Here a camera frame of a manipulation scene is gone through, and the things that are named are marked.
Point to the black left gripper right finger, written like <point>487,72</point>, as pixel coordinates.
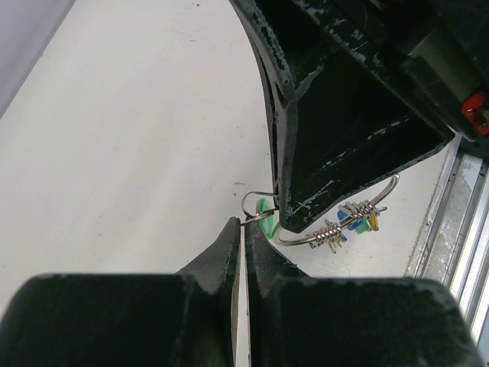
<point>298,320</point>

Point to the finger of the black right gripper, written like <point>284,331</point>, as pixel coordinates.
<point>278,88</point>

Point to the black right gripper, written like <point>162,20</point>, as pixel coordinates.
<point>387,72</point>

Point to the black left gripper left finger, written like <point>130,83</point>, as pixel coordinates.
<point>187,318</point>

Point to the silver keyring with keys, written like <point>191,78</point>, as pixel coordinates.
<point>358,217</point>

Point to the key with green tag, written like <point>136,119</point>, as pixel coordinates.
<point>263,218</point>

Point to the metal mounting rail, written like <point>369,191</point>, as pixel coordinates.
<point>452,245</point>

